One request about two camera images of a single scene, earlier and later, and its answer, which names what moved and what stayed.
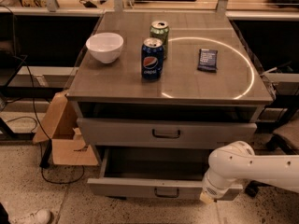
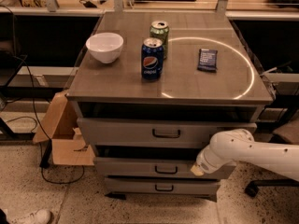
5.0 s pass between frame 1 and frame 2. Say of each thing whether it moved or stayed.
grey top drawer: stayed
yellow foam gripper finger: moved
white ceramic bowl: stayed
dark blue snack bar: stayed
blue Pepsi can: stayed
